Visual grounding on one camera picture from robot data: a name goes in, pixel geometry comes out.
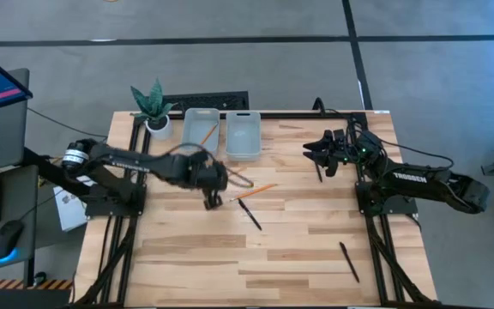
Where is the grey-framed light blue monitor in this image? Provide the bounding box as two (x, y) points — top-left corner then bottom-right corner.
(0, 67), (31, 175)

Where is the black floor cable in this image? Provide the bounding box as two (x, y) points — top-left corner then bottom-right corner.
(27, 106), (109, 140)

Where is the potted snake plant white pot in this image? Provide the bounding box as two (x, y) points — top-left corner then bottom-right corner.
(130, 77), (176, 141)

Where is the black perforated panel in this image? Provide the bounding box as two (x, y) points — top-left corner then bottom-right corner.
(163, 90), (250, 112)

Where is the black aluminium table frame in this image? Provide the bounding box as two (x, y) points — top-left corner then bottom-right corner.
(70, 110), (443, 308)

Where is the orange pencil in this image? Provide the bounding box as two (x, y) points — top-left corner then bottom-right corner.
(198, 123), (220, 146)
(228, 183), (279, 203)

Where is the hazard-striped strip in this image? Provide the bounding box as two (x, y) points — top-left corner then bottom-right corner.
(0, 277), (74, 292)

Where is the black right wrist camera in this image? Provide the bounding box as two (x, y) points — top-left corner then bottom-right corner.
(322, 161), (339, 179)

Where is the grey plastic bin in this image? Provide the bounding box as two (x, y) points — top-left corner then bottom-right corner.
(225, 110), (262, 163)
(181, 106), (221, 158)

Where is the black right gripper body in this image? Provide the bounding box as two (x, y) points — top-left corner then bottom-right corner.
(330, 127), (366, 171)

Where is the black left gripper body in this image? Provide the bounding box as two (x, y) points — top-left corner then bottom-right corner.
(186, 156), (231, 203)

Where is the black power cable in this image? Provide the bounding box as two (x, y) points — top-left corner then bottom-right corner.
(312, 97), (359, 130)

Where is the white box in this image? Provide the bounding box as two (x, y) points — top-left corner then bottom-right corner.
(53, 175), (89, 233)

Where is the grey desk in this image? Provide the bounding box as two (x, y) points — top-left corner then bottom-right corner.
(0, 165), (41, 276)

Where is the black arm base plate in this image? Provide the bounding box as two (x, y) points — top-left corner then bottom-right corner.
(84, 184), (148, 218)
(355, 179), (419, 216)

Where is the black computer mouse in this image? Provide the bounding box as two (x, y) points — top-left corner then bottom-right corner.
(0, 219), (24, 262)

